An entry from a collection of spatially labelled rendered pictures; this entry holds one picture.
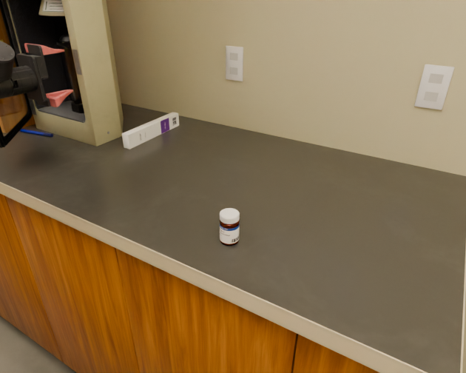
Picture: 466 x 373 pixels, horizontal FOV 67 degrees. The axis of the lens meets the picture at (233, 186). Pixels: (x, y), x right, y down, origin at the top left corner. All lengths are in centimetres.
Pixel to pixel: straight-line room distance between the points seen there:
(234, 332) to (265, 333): 8
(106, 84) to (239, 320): 83
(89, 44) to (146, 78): 46
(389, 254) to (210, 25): 96
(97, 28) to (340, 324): 101
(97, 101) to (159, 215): 52
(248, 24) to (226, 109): 31
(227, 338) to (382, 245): 37
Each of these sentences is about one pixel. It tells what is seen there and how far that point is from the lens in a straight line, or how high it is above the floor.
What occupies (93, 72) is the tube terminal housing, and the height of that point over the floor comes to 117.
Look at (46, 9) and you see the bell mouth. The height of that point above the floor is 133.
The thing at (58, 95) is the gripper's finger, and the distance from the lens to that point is 103.
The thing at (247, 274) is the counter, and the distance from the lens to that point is 66.
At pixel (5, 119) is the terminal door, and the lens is 124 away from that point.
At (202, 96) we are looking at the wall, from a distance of 143.
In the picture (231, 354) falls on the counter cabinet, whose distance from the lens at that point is 83.
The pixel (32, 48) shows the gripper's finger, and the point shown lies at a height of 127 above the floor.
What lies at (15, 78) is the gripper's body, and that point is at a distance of 93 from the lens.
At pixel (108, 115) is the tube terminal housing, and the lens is 125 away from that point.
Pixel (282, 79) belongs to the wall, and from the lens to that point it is 125.
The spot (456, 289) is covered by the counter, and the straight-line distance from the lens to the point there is 74.
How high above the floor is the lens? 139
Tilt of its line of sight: 29 degrees down
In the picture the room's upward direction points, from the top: 1 degrees clockwise
